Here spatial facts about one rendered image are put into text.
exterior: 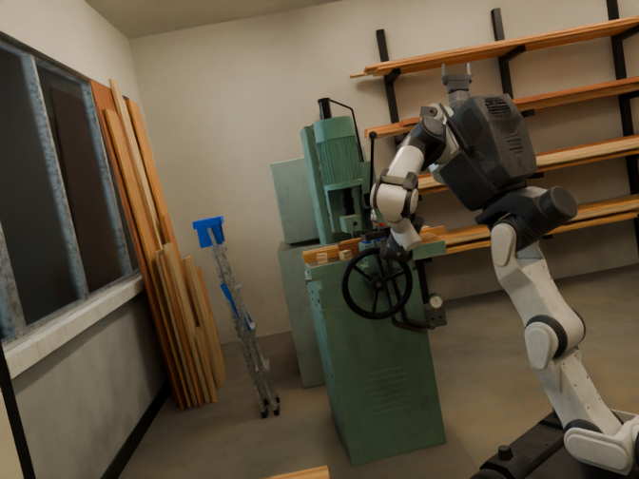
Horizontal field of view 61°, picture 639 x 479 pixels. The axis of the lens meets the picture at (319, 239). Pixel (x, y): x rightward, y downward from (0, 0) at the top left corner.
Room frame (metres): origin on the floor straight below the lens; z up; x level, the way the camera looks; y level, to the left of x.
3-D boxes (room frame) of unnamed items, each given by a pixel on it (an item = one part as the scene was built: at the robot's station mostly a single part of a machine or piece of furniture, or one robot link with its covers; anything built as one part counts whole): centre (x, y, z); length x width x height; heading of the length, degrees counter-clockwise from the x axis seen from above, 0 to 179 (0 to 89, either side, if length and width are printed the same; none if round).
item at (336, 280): (2.41, -0.16, 0.82); 0.40 x 0.21 x 0.04; 96
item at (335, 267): (2.37, -0.23, 0.87); 0.61 x 0.30 x 0.06; 96
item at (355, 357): (2.59, -0.14, 0.36); 0.58 x 0.45 x 0.71; 6
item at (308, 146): (2.76, -0.12, 1.16); 0.22 x 0.22 x 0.72; 6
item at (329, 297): (2.59, -0.14, 0.76); 0.57 x 0.45 x 0.09; 6
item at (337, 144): (2.47, -0.15, 1.35); 0.18 x 0.18 x 0.31
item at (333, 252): (2.48, -0.24, 0.92); 0.67 x 0.02 x 0.04; 96
